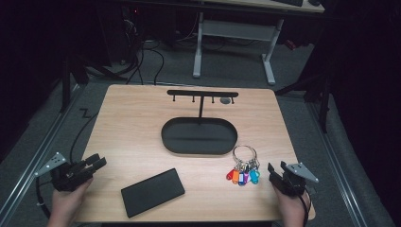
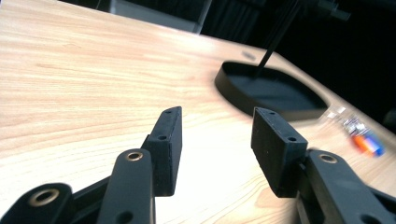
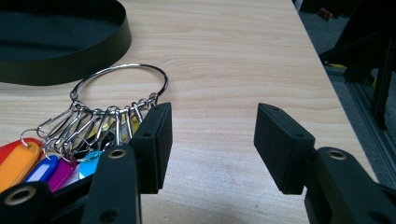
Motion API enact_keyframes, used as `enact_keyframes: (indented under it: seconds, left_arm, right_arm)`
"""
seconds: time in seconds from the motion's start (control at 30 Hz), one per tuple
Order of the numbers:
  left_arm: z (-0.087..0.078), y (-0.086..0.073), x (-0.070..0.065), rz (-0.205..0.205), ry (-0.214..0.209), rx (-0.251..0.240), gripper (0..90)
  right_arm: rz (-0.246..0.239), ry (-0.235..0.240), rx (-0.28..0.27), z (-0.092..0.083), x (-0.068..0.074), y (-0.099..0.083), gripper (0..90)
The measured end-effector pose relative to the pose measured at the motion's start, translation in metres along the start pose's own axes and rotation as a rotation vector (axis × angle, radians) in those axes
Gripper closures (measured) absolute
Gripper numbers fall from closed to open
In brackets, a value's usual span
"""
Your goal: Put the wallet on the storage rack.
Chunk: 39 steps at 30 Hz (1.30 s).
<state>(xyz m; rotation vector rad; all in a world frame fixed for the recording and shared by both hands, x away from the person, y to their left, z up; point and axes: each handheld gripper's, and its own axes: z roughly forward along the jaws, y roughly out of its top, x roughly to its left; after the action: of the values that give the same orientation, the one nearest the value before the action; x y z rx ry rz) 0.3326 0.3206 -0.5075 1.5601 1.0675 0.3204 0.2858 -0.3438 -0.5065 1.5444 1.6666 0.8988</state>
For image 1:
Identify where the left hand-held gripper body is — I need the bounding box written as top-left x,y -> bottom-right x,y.
33,151 -> 96,192

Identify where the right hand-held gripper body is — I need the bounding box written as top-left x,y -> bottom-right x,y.
278,162 -> 320,198

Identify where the key ring with coloured tags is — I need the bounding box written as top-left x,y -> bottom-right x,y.
225,145 -> 262,186

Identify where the black phone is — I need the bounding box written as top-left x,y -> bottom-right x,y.
120,167 -> 186,219

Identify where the black key stand with tray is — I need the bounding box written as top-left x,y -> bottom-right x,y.
161,89 -> 239,156

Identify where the person's right hand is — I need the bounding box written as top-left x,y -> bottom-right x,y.
272,184 -> 311,227

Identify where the person's left hand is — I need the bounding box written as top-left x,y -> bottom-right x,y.
46,178 -> 94,227

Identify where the black metal stand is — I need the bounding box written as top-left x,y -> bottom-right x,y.
274,70 -> 336,134
59,53 -> 128,114

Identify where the dark computer tower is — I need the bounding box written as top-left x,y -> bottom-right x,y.
121,5 -> 144,65

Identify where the white-framed desk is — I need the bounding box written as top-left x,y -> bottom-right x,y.
192,0 -> 325,86

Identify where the black keyboard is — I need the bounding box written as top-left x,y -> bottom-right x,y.
272,0 -> 305,8

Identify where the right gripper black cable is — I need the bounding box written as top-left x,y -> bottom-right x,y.
299,185 -> 314,227

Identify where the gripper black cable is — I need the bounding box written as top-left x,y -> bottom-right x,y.
299,185 -> 314,227
35,176 -> 53,220

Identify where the black floor cable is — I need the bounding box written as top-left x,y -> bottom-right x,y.
69,112 -> 99,165

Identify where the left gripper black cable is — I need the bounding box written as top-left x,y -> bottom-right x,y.
35,176 -> 53,220

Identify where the aluminium floor rail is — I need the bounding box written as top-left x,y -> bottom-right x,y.
0,84 -> 82,223
305,100 -> 369,227

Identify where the bundle of black cables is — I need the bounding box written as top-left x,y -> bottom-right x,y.
124,39 -> 166,86

